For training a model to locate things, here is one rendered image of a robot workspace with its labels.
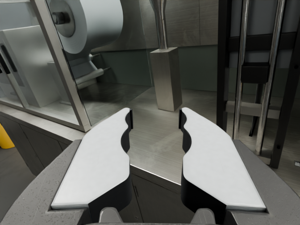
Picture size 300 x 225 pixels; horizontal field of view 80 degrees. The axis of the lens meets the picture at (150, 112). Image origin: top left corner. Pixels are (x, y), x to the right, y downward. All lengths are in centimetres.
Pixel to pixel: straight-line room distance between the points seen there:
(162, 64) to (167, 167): 42
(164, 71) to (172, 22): 32
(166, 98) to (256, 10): 49
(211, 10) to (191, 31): 12
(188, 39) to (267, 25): 57
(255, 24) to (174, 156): 41
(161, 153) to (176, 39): 63
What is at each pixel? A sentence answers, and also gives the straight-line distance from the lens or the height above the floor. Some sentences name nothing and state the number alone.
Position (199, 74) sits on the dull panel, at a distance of 102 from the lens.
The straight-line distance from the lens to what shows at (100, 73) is 87.
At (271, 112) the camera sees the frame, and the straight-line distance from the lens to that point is 52.
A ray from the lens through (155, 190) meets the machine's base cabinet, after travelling 67.
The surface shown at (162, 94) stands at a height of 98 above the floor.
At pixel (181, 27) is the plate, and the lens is 100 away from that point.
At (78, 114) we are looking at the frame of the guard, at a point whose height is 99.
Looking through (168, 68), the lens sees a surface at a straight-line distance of 77.
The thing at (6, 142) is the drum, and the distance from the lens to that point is 319.
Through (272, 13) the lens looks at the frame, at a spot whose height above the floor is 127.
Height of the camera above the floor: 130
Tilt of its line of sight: 27 degrees down
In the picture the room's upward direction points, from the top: 10 degrees counter-clockwise
